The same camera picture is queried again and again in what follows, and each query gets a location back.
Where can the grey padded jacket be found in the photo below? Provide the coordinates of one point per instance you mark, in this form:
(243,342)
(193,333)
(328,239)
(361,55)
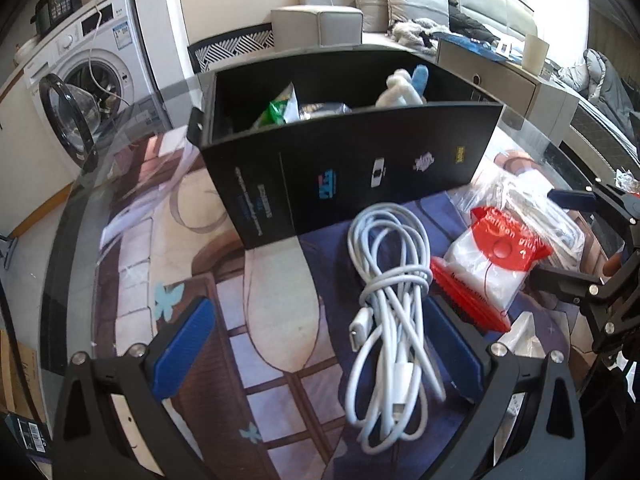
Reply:
(605,90)

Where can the yellow patterned packet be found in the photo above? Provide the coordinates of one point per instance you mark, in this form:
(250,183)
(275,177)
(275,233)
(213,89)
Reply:
(325,109)

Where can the flat mop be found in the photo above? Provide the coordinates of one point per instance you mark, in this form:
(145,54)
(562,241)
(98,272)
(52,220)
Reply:
(7,252)

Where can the dark box with barcode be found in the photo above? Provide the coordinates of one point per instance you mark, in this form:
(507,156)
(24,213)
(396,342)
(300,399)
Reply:
(25,432)

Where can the crumpled clear wrapper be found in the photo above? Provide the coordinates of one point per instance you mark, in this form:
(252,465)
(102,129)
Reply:
(627,182)

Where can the beige sofa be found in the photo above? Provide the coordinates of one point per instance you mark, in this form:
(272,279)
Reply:
(320,20)

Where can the kitchen counter unit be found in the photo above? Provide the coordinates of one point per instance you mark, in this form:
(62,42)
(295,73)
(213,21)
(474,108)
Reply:
(10,110)

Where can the black jacket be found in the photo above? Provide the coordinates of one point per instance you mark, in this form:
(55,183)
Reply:
(467,22)

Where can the white cylindrical cup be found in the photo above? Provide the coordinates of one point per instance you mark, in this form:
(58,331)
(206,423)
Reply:
(535,55)

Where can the black cardboard box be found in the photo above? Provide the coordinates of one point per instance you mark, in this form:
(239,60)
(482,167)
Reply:
(350,175)

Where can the small white frame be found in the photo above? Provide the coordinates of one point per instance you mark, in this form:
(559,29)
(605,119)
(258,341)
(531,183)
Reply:
(505,49)

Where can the blue flat sheet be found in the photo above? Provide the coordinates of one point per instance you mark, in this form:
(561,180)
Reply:
(470,46)

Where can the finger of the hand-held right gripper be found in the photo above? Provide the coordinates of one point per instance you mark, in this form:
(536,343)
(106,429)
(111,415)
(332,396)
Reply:
(560,280)
(572,199)

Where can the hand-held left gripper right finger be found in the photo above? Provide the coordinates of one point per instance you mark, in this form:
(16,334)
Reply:
(457,355)

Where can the green snack packet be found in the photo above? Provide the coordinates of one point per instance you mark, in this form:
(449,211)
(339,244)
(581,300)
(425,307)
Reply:
(277,112)

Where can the red and white packet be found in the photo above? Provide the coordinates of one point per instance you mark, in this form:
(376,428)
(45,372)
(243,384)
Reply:
(495,250)

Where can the pale green cushion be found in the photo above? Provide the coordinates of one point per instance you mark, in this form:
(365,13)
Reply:
(492,2)

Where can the white washing machine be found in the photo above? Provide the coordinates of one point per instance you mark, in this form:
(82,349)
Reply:
(115,60)

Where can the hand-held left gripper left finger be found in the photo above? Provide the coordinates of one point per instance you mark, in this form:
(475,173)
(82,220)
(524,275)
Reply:
(182,350)

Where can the brown cardboard box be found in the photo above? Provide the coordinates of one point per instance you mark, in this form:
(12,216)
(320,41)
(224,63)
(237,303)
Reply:
(17,370)

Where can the small bowl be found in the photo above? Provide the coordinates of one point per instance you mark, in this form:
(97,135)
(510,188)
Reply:
(25,52)

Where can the beige cabinet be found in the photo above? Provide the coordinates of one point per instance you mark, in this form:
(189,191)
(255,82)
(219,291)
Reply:
(500,87)

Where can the white plush toy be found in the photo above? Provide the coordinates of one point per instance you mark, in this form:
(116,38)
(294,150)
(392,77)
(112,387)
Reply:
(397,91)

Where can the grey fluffy cloth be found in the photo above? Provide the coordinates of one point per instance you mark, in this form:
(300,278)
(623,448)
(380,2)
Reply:
(412,30)

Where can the black pressure cooker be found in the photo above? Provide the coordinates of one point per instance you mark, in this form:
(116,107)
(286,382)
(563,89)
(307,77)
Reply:
(57,5)

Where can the white printed sachet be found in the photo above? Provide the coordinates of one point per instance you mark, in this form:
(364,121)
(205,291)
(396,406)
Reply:
(520,332)

